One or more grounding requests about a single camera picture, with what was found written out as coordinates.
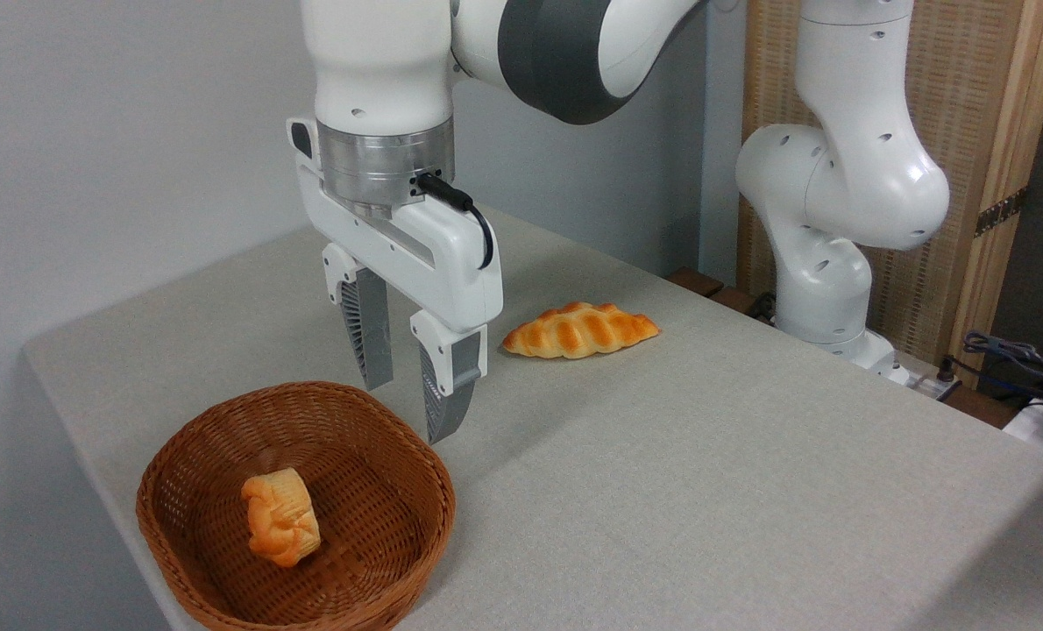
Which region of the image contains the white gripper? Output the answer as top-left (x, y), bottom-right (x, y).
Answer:
top-left (287, 117), bottom-right (505, 445)

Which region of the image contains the long braided bread loaf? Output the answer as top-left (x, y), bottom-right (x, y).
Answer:
top-left (501, 301), bottom-right (661, 360)

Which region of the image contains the brown wicker basket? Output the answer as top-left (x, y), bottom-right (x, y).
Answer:
top-left (136, 380), bottom-right (457, 631)

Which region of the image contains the small round bread roll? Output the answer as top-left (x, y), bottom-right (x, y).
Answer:
top-left (240, 467), bottom-right (323, 569)

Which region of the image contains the grey fabric table cover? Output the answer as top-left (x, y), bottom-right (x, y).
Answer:
top-left (22, 203), bottom-right (1043, 631)

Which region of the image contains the black metal hinge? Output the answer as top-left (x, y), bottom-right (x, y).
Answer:
top-left (975, 187), bottom-right (1028, 238)

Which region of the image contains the woven wooden screen panel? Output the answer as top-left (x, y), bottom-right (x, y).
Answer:
top-left (736, 0), bottom-right (1043, 386)

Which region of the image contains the white box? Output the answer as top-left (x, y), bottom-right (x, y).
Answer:
top-left (1002, 396), bottom-right (1043, 461)

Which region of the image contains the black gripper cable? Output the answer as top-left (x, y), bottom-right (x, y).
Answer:
top-left (416, 173), bottom-right (495, 271)

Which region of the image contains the dark cable bundle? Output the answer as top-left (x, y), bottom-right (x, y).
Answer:
top-left (949, 330), bottom-right (1043, 413)

